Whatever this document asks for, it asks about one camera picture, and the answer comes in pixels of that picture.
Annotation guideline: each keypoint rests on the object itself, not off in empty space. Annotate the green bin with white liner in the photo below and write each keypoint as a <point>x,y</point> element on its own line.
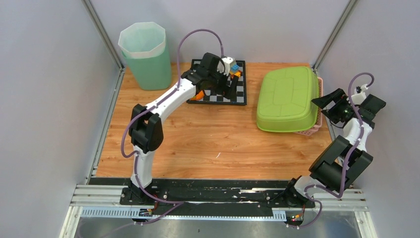
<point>143,46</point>

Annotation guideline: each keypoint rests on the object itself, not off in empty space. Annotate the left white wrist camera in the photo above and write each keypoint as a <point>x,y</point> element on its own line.
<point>226,64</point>

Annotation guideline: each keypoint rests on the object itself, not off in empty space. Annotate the orange arch toy block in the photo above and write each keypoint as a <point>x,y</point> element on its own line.
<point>198,96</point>

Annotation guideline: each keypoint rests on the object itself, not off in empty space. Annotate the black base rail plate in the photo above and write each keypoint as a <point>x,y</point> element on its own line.
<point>208,197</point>

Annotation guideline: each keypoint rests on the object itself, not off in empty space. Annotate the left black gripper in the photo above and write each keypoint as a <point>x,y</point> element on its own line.
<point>228,92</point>

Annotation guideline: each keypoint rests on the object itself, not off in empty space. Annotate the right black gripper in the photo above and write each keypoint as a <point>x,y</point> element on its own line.
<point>324,101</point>

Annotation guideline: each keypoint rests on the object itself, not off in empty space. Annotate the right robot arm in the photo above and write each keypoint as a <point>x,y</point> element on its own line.
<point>342,162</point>

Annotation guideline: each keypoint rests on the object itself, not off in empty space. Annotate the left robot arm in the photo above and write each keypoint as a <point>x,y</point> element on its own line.
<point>146,132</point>

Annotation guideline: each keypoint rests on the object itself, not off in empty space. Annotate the blue yellow toy car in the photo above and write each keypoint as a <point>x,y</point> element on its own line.
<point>235,72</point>

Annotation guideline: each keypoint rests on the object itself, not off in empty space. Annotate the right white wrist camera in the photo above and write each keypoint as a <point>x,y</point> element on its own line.
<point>359,94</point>

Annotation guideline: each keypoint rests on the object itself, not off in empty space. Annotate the black grey checkerboard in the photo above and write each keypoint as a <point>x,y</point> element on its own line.
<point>212,98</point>

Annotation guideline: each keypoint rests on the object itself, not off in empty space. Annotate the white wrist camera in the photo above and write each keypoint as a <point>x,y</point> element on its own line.
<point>226,64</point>
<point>359,94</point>

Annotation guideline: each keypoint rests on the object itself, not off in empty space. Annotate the pink perforated plastic basket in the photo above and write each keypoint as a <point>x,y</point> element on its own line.
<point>318,123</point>

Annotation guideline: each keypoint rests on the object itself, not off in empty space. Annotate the large green plastic container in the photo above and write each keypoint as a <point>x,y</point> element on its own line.
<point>285,100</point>

